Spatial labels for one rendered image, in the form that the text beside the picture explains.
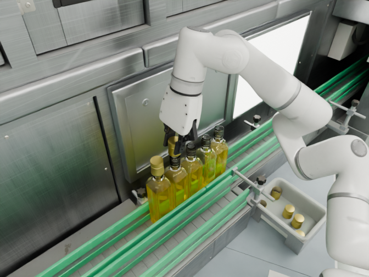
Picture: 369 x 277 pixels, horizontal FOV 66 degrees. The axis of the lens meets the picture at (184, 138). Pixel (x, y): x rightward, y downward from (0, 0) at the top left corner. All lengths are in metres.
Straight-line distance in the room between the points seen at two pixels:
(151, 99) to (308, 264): 0.74
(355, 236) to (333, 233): 0.04
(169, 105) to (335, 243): 0.46
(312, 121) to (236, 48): 0.26
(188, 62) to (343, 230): 0.47
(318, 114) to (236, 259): 0.57
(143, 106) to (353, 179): 0.54
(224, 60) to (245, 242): 0.69
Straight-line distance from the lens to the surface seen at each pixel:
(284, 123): 0.76
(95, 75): 0.68
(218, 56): 0.60
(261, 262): 1.07
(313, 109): 0.71
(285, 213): 1.13
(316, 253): 1.14
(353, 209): 0.71
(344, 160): 0.72
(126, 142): 0.81
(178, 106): 0.66
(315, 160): 0.75
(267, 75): 0.71
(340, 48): 1.73
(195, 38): 0.60
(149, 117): 0.83
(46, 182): 0.82
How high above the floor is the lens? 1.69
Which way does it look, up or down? 42 degrees down
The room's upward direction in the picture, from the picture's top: straight up
